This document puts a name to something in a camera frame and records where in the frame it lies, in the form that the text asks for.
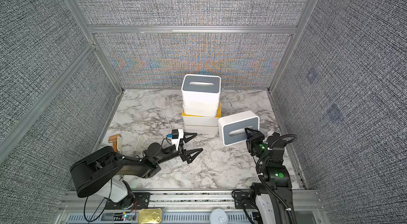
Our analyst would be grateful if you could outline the yellow lid tissue box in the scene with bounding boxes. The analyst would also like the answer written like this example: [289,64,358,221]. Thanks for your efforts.
[182,102,222,127]

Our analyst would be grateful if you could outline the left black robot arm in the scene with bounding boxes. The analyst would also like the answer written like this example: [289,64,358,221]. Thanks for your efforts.
[70,129,203,210]

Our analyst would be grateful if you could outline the wooden block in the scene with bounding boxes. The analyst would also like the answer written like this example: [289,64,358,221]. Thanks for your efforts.
[109,134,123,153]

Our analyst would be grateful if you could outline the gold sardine tin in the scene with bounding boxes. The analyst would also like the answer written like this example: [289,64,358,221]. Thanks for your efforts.
[137,208,163,224]

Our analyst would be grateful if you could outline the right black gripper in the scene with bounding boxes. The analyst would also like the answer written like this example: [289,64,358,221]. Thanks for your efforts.
[246,127,271,168]

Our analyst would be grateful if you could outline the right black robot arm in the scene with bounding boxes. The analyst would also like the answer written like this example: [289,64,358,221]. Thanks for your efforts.
[245,128,297,224]

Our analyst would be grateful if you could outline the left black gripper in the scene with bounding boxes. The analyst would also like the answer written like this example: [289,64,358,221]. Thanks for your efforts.
[156,133,201,166]

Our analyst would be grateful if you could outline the grey lid tissue box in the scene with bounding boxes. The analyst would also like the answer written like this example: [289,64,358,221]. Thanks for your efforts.
[181,74,222,109]
[218,110,260,146]

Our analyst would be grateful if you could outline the white round lid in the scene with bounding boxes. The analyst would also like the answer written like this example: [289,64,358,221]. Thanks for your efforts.
[209,209,228,224]

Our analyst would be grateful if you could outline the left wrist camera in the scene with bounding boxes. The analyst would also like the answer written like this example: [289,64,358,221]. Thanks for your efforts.
[167,129,184,150]

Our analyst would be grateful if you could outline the large bamboo lid tissue box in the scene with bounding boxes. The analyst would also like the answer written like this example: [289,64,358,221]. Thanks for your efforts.
[184,125,218,135]

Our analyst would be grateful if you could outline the grey lid tissue box back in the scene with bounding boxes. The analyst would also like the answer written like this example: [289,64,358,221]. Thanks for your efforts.
[218,110,260,146]

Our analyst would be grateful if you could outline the white slotted spatula tongs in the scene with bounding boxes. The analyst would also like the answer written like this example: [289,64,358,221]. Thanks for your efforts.
[134,135,145,153]

